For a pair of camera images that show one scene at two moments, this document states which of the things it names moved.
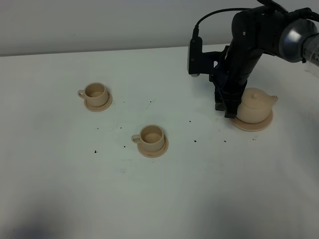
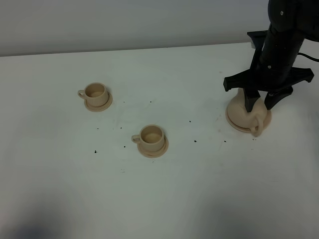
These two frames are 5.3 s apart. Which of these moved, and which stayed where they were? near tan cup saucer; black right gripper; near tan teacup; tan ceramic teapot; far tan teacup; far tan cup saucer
Moved: black right gripper; tan ceramic teapot
Stayed: far tan cup saucer; near tan cup saucer; far tan teacup; near tan teacup
